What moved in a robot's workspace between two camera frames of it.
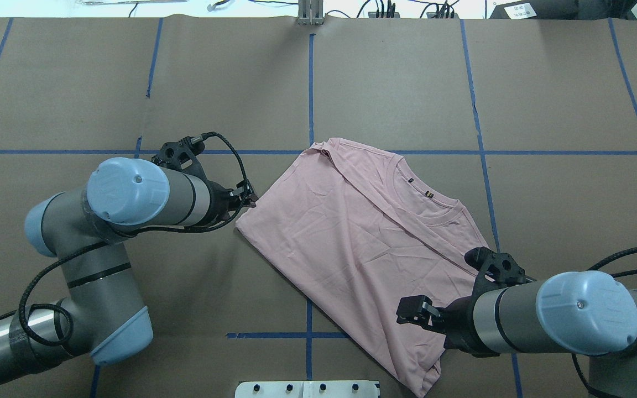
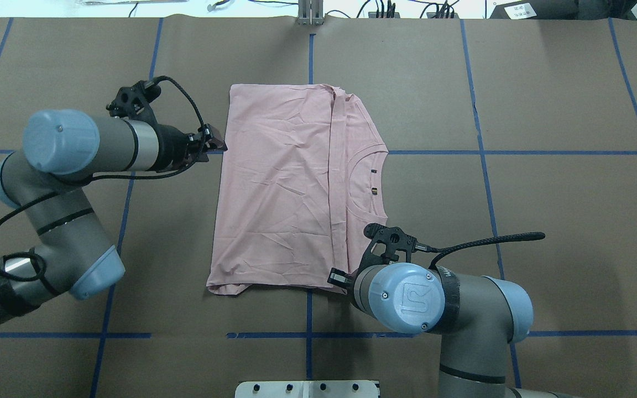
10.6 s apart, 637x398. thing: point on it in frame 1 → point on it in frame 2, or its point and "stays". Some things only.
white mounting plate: x=308 y=389 stays
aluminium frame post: x=311 y=12 stays
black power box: x=537 y=9 stays
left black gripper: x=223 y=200 → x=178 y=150
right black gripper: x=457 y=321 → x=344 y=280
